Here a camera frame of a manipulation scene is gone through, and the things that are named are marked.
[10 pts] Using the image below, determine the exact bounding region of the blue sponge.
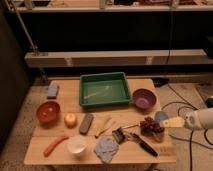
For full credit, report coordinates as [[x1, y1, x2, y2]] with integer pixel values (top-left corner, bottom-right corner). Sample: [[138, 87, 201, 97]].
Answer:
[[47, 84, 59, 99]]

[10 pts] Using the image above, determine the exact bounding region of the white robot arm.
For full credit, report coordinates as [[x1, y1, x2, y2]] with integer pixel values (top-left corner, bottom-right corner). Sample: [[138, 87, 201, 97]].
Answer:
[[159, 108, 213, 130]]

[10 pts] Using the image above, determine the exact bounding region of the green plastic tray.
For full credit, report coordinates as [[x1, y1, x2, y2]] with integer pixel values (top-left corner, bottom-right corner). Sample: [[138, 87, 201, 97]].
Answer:
[[79, 72, 131, 108]]

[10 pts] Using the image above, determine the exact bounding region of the small blue cup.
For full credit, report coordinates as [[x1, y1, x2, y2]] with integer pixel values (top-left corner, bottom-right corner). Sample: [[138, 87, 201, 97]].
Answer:
[[154, 111, 168, 122]]

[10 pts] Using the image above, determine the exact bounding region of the bunch of dark grapes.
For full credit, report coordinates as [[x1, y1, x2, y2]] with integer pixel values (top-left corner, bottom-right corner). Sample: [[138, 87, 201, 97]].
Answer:
[[139, 117, 165, 138]]

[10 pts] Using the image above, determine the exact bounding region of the purple bowl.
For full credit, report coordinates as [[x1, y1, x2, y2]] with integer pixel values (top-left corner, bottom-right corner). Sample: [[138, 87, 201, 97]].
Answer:
[[132, 88, 157, 110]]

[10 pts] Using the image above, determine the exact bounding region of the metal clip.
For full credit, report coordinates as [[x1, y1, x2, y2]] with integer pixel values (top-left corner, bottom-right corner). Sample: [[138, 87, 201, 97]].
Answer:
[[112, 128, 125, 144]]

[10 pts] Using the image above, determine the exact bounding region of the banana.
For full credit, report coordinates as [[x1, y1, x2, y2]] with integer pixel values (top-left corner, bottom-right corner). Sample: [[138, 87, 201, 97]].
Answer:
[[95, 116, 111, 138]]

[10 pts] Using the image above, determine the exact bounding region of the blue grey cloth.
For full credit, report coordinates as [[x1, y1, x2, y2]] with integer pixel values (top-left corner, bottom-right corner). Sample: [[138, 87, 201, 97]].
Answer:
[[94, 137, 119, 163]]

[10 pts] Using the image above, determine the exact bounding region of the grey rectangular block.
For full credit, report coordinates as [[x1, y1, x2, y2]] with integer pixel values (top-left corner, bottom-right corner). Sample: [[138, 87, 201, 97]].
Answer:
[[79, 113, 94, 135]]

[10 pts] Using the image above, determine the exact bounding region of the white cup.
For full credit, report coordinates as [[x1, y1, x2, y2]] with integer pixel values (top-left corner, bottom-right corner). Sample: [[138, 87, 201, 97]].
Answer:
[[67, 135, 87, 157]]

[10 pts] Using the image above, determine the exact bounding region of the apple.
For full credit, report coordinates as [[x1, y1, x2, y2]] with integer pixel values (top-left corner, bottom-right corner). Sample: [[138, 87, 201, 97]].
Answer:
[[64, 113, 77, 128]]

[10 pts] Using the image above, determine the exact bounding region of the wooden table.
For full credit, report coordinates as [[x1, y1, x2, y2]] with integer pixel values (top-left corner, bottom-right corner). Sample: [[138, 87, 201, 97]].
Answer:
[[24, 80, 176, 165]]

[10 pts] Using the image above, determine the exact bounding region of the orange carrot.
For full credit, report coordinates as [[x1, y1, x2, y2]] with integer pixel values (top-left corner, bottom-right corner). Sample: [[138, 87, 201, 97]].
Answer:
[[43, 135, 69, 157]]

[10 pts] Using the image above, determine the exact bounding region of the red bowl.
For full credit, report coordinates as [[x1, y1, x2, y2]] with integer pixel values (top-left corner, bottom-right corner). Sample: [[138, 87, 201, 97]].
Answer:
[[36, 101, 61, 124]]

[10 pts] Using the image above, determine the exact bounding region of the metal shelf rack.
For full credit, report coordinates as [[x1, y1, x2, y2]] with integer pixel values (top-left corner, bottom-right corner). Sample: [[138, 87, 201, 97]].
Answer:
[[3, 0, 213, 68]]

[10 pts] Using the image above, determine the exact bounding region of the black floor cable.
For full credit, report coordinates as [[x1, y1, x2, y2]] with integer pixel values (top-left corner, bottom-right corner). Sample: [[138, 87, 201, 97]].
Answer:
[[161, 83, 213, 171]]

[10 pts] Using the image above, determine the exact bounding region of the black handled tool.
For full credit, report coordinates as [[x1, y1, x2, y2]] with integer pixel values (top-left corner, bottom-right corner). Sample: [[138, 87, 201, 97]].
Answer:
[[130, 133, 158, 157]]

